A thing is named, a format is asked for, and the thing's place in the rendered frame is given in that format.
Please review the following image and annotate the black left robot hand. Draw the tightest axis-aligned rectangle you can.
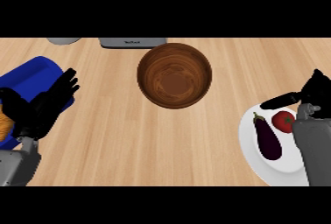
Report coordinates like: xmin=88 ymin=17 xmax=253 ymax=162
xmin=0 ymin=67 xmax=82 ymax=141

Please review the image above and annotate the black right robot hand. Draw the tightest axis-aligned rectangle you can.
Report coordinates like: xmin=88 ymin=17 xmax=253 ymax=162
xmin=259 ymin=68 xmax=331 ymax=120

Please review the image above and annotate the red tomato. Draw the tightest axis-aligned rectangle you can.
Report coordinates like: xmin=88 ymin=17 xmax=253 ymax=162
xmin=272 ymin=110 xmax=297 ymax=134

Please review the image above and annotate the white plate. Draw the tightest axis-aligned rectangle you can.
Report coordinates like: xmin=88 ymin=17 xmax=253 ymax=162
xmin=238 ymin=101 xmax=311 ymax=187

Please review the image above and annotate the brown wooden bowl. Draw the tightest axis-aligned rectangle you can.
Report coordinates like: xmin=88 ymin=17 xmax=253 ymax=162
xmin=136 ymin=42 xmax=213 ymax=110

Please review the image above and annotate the orange bread loaf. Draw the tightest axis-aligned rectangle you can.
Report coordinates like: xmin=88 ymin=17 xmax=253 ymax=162
xmin=0 ymin=104 xmax=17 ymax=142

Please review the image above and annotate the dark purple eggplant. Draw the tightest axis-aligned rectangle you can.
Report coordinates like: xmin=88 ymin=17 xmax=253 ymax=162
xmin=253 ymin=111 xmax=286 ymax=161

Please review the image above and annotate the grey round object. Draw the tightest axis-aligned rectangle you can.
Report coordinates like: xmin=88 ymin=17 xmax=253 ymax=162
xmin=46 ymin=38 xmax=83 ymax=46

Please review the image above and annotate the grey flat appliance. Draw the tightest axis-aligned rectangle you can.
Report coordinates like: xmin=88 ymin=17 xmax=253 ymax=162
xmin=98 ymin=38 xmax=169 ymax=50

